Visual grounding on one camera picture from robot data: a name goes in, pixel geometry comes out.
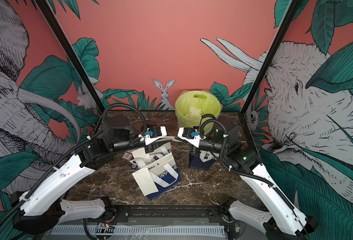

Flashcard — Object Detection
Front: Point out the white ribbed trash bin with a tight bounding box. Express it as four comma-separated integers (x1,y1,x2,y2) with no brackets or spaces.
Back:
177,119,195,128

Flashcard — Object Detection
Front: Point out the white ribbed vent strip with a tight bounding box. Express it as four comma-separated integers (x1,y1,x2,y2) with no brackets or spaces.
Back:
50,224,227,237

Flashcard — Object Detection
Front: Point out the black mounting rail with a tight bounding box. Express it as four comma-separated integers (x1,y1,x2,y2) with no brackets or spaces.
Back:
44,204,285,224

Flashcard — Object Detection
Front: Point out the navy white paper bag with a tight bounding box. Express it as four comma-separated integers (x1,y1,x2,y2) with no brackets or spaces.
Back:
189,151,217,170
143,153,182,201
129,141,171,169

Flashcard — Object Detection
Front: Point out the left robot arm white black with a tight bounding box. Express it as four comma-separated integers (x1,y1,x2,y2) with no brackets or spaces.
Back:
0,103,167,239

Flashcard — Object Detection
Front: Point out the yellow-green plastic bin liner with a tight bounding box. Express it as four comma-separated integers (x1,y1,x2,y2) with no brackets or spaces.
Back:
174,90,222,126

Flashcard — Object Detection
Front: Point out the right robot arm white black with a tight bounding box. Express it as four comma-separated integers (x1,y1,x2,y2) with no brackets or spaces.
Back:
178,114,318,240

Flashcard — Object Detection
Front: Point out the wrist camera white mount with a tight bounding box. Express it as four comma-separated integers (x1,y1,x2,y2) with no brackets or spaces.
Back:
139,126,167,146
178,128,201,148

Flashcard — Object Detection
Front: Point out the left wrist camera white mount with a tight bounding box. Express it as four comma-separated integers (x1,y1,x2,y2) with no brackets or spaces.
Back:
139,126,167,146

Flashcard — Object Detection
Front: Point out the small red white card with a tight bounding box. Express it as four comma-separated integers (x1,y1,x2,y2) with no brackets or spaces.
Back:
122,152,133,161

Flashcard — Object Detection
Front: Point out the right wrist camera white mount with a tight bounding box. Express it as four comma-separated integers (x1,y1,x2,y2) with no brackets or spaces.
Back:
178,128,201,148

